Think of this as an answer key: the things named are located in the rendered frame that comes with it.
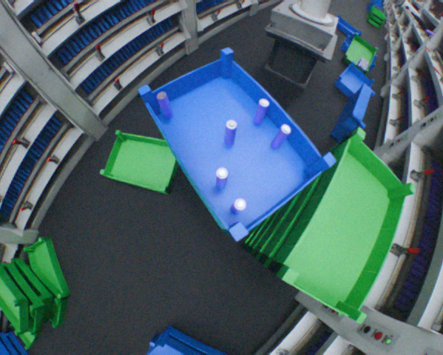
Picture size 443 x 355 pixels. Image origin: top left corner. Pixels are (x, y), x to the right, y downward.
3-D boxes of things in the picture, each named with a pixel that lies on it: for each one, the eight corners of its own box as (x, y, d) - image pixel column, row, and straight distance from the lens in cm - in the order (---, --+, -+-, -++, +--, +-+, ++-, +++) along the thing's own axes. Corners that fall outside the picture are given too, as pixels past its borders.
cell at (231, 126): (222, 140, 36) (223, 122, 30) (230, 135, 36) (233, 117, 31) (228, 147, 35) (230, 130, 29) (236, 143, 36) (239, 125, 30)
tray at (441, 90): (439, 111, 89) (450, 92, 85) (424, 53, 143) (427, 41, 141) (472, 137, 98) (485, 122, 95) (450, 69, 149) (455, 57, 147)
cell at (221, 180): (214, 182, 33) (213, 171, 27) (222, 176, 33) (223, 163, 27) (220, 190, 33) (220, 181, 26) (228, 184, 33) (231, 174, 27)
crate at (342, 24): (327, 21, 215) (330, 15, 212) (336, 19, 233) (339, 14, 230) (352, 39, 206) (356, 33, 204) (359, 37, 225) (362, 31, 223)
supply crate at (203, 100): (149, 113, 42) (137, 89, 36) (227, 72, 47) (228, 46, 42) (231, 239, 33) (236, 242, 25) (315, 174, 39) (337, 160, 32)
